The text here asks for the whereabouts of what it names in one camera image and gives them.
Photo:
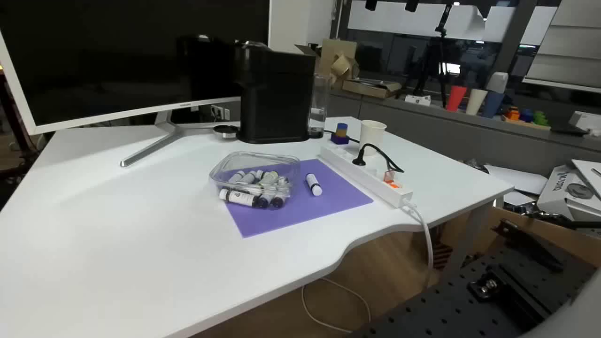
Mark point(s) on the small blue object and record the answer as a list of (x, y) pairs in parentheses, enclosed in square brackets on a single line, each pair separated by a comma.
[(340, 134)]

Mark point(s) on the white framed curved monitor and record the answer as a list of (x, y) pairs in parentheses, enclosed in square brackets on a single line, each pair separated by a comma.
[(124, 62)]

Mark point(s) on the black coffee machine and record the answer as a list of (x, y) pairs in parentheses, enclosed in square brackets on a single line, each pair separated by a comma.
[(274, 94)]

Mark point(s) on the green toy block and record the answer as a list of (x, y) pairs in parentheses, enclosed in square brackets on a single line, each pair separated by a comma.
[(541, 117)]

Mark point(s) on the white paper cup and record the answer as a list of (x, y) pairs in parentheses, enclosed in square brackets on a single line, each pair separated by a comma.
[(372, 132)]

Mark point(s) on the purple mat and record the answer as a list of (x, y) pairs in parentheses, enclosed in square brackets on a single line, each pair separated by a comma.
[(325, 201)]

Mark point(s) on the black tripod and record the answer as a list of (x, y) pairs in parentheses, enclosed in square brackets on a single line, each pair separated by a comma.
[(437, 49)]

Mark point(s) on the black perforated breadboard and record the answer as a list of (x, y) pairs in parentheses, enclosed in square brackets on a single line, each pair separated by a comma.
[(450, 307)]

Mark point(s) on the cardboard box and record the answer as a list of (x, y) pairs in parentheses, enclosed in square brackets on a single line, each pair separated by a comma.
[(334, 59)]

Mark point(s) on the white bottle dark cap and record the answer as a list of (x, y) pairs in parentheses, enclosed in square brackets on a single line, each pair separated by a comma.
[(274, 199), (238, 198)]

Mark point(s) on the orange toy block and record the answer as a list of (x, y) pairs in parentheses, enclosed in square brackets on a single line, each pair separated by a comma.
[(512, 113)]

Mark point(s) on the printed paper stack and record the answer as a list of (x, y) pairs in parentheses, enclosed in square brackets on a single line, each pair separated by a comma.
[(572, 190)]

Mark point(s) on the blue plastic cup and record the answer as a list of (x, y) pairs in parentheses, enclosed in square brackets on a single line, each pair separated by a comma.
[(492, 106)]

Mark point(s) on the white plastic cup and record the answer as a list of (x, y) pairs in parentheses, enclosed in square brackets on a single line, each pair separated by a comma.
[(475, 102)]

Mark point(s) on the black round disc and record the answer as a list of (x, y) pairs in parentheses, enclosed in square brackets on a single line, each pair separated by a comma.
[(225, 130)]

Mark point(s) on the white monitor stand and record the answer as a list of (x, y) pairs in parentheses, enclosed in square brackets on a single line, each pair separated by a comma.
[(163, 134)]

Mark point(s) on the white paper sheet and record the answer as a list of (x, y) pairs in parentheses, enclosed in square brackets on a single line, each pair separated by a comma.
[(516, 179)]

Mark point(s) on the clear water tank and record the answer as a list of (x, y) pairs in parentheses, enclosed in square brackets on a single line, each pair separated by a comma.
[(319, 106)]

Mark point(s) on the loose white small bottle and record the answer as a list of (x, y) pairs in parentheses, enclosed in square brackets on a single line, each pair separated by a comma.
[(311, 184)]

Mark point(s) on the white power strip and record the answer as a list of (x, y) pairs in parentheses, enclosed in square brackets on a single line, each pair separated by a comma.
[(366, 179)]

